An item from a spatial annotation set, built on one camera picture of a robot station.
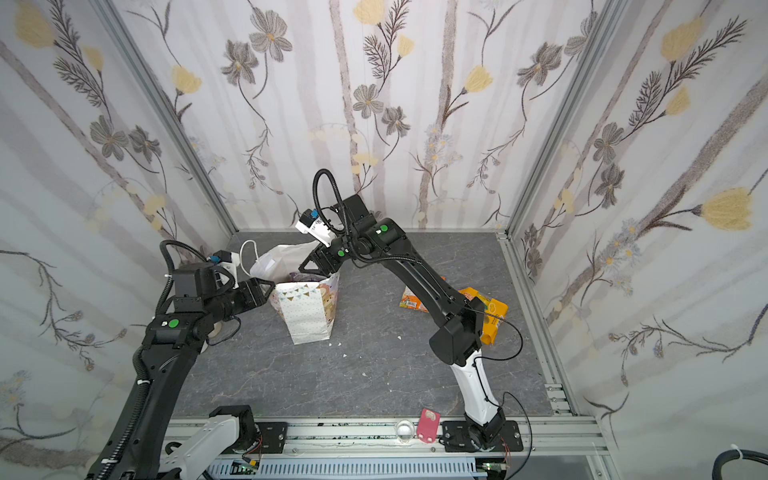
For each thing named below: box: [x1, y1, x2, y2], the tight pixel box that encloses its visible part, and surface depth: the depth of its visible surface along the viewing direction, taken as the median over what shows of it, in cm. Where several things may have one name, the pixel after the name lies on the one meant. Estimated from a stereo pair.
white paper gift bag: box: [240, 240, 341, 345], surface depth 82 cm
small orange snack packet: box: [399, 286, 429, 313], surface depth 100 cm
